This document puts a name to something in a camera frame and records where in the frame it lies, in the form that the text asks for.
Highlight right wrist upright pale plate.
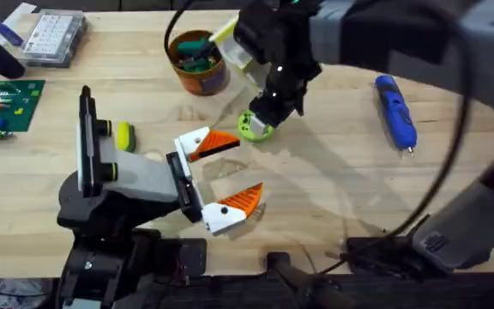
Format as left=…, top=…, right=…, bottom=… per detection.
left=209, top=15, right=270, bottom=96

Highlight black cable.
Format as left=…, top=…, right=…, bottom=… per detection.
left=163, top=0, right=197, bottom=53
left=317, top=16, right=476, bottom=276

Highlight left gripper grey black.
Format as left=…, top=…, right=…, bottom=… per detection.
left=99, top=125, right=266, bottom=237

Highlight brown tub with toys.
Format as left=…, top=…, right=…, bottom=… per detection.
left=166, top=29, right=232, bottom=97

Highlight green board with blocks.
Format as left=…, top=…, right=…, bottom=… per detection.
left=0, top=79, right=46, bottom=141

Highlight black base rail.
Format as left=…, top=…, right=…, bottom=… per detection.
left=53, top=251, right=494, bottom=309

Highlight clear plastic parts box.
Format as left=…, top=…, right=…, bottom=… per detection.
left=18, top=9, right=89, bottom=70

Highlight yellow-green vegetable toy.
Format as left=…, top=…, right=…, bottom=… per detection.
left=115, top=121, right=138, bottom=154

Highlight green disc with holes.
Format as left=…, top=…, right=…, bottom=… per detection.
left=236, top=108, right=276, bottom=143

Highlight left wrist upright black plate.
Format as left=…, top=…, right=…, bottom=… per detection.
left=75, top=84, right=119, bottom=200

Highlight blue electric screwdriver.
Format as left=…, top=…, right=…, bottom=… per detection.
left=374, top=74, right=419, bottom=157

